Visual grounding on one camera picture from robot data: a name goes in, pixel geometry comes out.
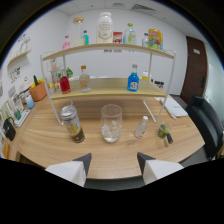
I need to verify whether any green plant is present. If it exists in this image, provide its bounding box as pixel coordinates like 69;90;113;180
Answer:
64;67;75;80

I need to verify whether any wooden wall shelf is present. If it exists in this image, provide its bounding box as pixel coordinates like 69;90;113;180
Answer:
6;49;33;68

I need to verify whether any clear jar with cork lid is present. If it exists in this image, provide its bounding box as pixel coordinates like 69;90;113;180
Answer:
70;16;86;48

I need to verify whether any black bag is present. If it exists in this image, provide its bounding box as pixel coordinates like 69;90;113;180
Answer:
2;116;17;142

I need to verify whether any small teal bottle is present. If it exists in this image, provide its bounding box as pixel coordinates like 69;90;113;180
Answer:
82;29;90;46

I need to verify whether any white flat tray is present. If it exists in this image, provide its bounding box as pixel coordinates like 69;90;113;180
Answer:
13;109;31;129

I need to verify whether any clear glass with ice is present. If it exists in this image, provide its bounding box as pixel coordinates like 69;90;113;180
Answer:
100;103;124;144

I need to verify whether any large white bottle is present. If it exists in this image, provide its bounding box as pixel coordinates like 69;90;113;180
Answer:
96;11;115;45

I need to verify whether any clear bottle with green cap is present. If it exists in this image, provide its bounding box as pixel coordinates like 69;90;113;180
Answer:
122;22;137;46

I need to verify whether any white rack with wooden shelves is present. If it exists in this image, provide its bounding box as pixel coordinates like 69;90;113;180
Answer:
39;42;177;126

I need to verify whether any blue liquid bottle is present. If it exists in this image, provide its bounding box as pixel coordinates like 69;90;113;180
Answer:
126;63;141;93

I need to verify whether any small red white box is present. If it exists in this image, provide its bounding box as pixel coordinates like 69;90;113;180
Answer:
112;31;124;45

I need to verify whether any clear bottle with white cap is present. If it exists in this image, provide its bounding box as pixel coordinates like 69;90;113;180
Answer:
134;115;150;140

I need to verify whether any clear bottle with orange cap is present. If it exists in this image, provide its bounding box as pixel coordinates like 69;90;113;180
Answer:
78;64;92;93

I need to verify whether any brown door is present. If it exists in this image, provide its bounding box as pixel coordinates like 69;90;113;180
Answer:
181;35;209;105

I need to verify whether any white notebook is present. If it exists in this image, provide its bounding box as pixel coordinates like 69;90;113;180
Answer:
159;96;190;120

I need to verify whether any light blue cup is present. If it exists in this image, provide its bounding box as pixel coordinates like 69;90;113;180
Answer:
25;94;36;110

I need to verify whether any black chair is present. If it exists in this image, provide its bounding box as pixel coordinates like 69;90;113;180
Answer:
186;95;224;161

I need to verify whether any orange pot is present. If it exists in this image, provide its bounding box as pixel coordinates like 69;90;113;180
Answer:
28;79;48;102

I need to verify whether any small clear bottle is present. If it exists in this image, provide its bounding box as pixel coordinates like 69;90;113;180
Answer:
141;32;150;48

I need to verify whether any measuring cup with limes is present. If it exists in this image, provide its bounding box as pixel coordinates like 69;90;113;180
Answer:
156;122;175;146

